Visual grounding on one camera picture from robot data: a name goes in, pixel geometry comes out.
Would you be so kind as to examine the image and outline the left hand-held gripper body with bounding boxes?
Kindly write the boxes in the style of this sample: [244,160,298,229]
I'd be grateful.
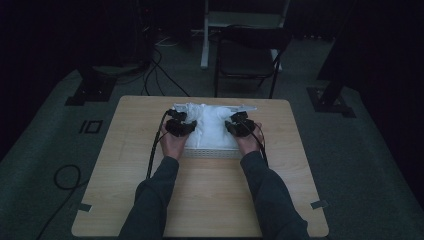
[165,119,198,138]

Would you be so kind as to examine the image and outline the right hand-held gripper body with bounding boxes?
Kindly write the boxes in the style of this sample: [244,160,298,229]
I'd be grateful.
[225,119,257,138]

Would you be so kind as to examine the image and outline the white cloth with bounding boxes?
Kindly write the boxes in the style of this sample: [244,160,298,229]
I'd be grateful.
[181,102,241,149]

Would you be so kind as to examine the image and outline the white perforated plastic basket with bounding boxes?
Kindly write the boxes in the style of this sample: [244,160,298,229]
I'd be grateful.
[172,102,258,160]

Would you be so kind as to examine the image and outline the person's left hand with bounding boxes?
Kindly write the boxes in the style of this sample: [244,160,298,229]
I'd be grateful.
[159,128,190,161]

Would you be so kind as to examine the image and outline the person's right hand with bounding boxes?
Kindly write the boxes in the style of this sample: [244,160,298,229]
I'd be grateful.
[233,121,266,157]

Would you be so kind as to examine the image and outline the black folding chair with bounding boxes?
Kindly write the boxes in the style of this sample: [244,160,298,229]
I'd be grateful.
[213,25,293,99]

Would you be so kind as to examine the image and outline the black stand base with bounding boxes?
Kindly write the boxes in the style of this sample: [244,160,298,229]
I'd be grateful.
[64,64,118,107]
[306,84,357,118]

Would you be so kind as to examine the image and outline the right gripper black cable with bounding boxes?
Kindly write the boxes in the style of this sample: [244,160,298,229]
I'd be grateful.
[244,119,270,168]

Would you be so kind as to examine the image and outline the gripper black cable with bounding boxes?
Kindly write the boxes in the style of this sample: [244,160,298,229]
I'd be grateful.
[244,119,270,168]
[145,109,172,179]

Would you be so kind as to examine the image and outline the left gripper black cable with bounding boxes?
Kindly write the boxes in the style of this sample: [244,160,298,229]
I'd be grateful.
[145,109,172,179]

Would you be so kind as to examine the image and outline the black floor cables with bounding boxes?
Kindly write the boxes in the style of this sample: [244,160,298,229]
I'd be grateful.
[141,49,191,98]

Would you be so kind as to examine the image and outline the white cable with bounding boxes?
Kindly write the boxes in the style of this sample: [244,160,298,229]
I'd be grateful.
[154,35,175,48]

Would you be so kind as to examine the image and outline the looped black floor cable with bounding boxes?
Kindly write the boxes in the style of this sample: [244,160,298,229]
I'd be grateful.
[34,164,90,240]

